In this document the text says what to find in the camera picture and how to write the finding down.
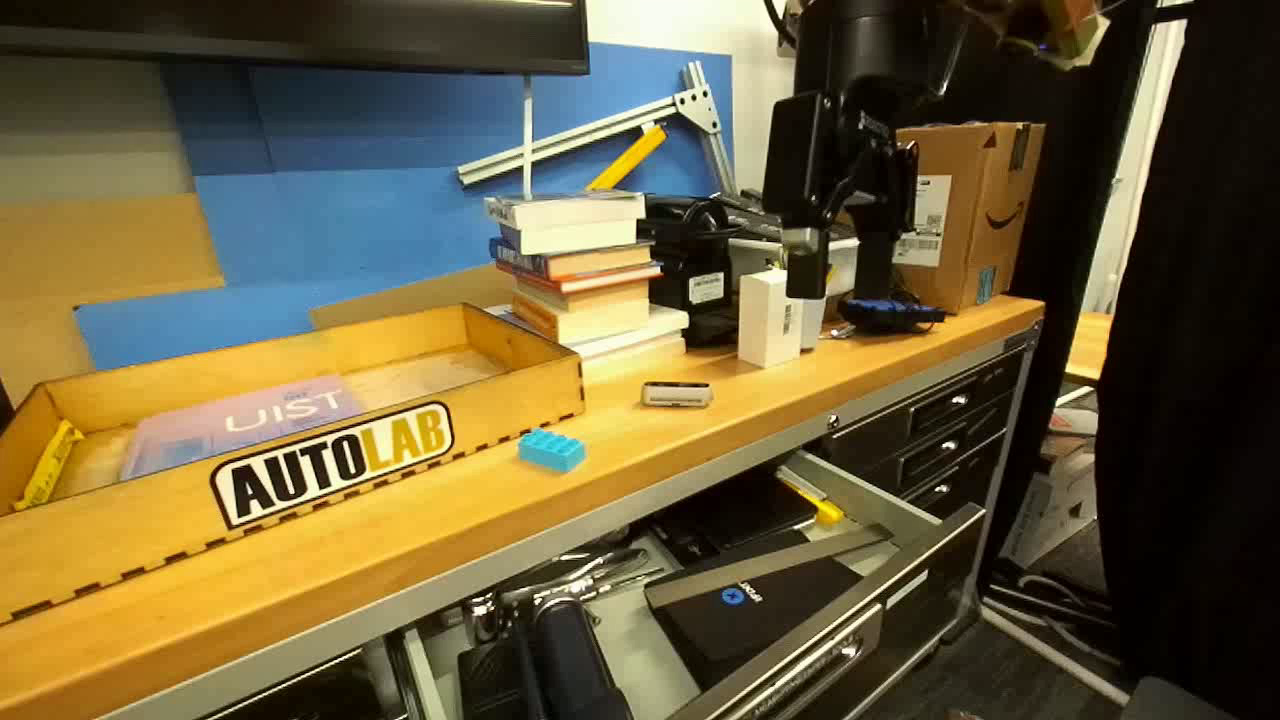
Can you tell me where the black bag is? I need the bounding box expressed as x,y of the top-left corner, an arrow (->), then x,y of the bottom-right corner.
642,195 -> 752,353

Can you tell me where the black cylinder roll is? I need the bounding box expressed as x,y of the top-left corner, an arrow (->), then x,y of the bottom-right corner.
520,595 -> 633,720

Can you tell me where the small yellow tool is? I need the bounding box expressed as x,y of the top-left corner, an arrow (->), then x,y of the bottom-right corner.
797,484 -> 850,531

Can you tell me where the purple UIST book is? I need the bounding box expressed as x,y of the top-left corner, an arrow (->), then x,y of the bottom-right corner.
114,372 -> 368,484

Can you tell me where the cardboard shipping box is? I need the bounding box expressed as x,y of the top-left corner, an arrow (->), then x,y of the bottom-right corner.
891,115 -> 1046,316

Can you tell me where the thin white rod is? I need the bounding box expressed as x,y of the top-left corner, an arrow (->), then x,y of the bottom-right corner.
520,78 -> 537,206

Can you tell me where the yellow bar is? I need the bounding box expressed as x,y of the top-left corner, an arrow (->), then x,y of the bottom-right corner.
582,119 -> 671,195

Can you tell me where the white pen cup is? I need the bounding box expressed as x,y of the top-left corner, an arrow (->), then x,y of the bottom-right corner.
785,294 -> 830,357

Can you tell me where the aluminium extrusion frame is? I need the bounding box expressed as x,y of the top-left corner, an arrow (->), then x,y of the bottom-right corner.
456,55 -> 738,200

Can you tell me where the grey metal bar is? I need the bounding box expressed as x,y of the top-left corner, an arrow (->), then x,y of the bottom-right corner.
641,523 -> 891,614

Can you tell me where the black wall monitor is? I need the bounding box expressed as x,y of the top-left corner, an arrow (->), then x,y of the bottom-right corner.
0,0 -> 593,79

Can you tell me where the orange spine book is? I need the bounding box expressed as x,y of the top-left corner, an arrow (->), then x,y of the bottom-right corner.
485,235 -> 654,283

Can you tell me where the open grey metal drawer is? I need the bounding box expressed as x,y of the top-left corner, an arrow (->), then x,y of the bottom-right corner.
390,447 -> 990,720

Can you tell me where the black drawer cabinet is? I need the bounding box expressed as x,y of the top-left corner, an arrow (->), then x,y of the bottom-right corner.
808,333 -> 1042,595

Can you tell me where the black curtain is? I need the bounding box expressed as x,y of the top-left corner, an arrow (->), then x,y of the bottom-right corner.
1090,0 -> 1280,720

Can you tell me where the grey cover book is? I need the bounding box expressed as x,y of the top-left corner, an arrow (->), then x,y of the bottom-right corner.
478,188 -> 649,234

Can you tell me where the thick white book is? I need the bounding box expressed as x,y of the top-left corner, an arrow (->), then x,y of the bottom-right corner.
494,213 -> 642,259

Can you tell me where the blue foam wall board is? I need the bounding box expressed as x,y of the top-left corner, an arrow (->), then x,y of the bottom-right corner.
73,46 -> 738,376

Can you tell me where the flat white book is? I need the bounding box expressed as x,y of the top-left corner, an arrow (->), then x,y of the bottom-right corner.
555,306 -> 691,388

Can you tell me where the black box blue circle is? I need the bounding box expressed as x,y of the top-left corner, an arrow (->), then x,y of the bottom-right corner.
642,552 -> 873,692

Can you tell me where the yellow and white tool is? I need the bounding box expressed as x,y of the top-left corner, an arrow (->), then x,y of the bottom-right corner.
10,417 -> 89,511

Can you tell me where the small silver black stapler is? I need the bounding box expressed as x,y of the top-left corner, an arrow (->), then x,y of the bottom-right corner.
641,376 -> 716,414

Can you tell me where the red cover book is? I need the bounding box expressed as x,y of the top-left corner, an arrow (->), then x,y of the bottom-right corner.
494,259 -> 667,301

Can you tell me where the blue toy block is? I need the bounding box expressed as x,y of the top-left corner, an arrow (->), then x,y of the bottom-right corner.
517,423 -> 593,478

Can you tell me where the white upright box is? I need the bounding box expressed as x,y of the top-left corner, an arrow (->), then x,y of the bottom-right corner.
735,265 -> 808,372

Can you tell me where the thick cream book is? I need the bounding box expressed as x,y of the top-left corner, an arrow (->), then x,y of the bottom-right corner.
506,280 -> 654,348

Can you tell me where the black overhead equipment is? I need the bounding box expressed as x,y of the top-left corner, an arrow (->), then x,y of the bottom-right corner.
791,0 -> 966,119

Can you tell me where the silver metal tool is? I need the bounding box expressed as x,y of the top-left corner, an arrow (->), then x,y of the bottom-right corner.
531,542 -> 661,610

